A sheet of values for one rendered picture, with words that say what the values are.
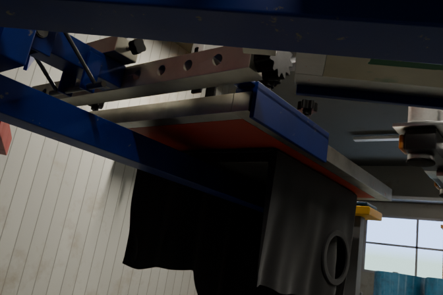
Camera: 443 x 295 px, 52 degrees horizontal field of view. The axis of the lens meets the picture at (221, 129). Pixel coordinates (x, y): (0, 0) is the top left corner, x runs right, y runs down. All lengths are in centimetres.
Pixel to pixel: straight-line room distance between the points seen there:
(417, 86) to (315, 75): 13
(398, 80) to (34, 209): 392
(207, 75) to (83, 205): 390
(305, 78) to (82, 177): 405
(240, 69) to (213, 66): 6
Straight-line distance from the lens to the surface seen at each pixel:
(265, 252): 101
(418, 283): 621
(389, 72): 62
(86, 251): 471
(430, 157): 136
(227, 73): 76
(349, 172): 119
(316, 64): 61
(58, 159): 444
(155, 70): 88
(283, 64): 74
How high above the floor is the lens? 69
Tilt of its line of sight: 17 degrees up
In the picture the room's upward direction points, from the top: 10 degrees clockwise
